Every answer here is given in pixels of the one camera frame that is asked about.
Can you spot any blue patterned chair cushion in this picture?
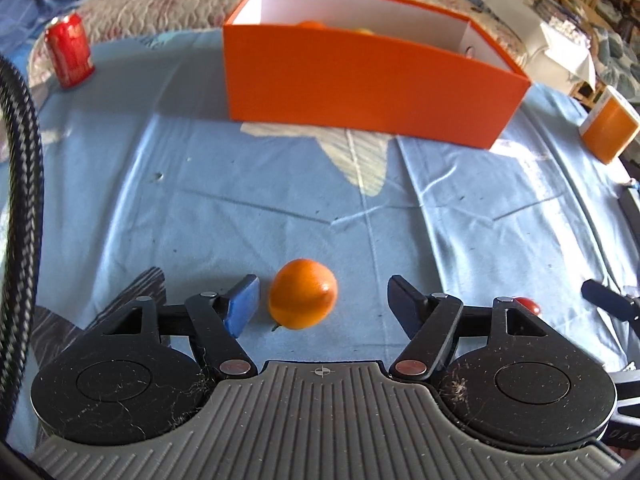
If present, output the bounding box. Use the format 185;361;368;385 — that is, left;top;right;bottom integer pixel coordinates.
595;27;640;106

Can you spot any beige quilted cover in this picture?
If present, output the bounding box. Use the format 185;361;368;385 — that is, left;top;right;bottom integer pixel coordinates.
27;0;531;76

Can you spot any grey rectangular box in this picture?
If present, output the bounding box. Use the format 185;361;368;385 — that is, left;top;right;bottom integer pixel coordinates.
617;180;640;241

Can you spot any orange cardboard box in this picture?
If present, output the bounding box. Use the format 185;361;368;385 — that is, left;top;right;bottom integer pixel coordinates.
222;0;532;151

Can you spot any blue bedsheet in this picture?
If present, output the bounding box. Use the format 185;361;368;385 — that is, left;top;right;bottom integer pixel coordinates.
0;0;83;56

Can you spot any orange cylindrical container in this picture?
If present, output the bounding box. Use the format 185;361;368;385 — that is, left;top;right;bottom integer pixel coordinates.
580;85;640;166

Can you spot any black braided cable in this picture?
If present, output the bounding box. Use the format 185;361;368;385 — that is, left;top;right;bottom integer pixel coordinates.
0;52;43;441

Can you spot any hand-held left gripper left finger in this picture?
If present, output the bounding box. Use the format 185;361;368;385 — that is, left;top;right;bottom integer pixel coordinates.
82;275;261;380

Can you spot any white cloth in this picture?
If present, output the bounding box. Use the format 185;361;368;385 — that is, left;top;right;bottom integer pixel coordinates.
520;20;598;96

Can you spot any red soda can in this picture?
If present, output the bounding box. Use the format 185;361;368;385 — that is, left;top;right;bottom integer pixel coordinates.
44;11;96;90

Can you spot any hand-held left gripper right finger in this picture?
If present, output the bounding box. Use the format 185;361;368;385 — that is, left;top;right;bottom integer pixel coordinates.
389;275;566;380

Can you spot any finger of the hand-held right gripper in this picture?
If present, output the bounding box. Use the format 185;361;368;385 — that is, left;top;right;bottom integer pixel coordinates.
581;279;640;321

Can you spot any small orange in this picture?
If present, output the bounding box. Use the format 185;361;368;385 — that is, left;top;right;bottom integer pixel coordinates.
268;258;337;331

